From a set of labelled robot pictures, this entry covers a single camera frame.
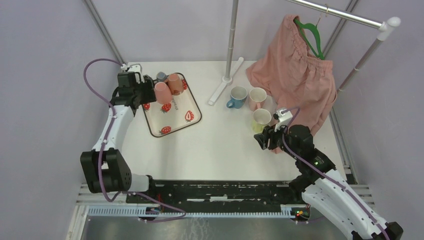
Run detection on black mug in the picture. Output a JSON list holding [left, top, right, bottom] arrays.
[[143, 74, 155, 86]]

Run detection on pink shorts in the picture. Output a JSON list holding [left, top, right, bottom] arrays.
[[245, 14, 337, 136]]

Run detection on strawberry pattern tray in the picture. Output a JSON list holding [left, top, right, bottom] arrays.
[[142, 72, 203, 138]]

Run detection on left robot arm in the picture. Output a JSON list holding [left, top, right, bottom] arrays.
[[80, 71, 157, 204]]

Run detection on blue mug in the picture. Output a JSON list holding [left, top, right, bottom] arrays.
[[226, 86, 248, 109]]

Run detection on grey-blue mug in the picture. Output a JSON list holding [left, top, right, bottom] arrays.
[[156, 71, 168, 82]]

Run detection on light pink mug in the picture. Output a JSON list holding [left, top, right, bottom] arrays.
[[248, 87, 268, 112]]

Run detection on salmon pink mug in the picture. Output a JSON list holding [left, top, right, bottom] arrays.
[[154, 82, 172, 105]]

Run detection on yellow mug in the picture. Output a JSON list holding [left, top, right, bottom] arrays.
[[251, 108, 272, 134]]

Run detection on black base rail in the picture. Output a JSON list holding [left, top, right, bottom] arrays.
[[144, 179, 306, 214]]

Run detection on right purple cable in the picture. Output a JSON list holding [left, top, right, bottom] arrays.
[[279, 106, 392, 240]]

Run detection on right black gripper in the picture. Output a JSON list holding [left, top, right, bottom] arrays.
[[253, 119, 301, 160]]

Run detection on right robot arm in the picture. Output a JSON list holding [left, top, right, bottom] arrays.
[[254, 124, 404, 240]]

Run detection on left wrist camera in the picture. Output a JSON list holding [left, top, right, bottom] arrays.
[[120, 63, 143, 75]]

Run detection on terracotta mug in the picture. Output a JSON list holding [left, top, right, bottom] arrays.
[[167, 73, 184, 96]]

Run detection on green hanger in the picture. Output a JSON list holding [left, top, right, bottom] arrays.
[[293, 18, 326, 61]]

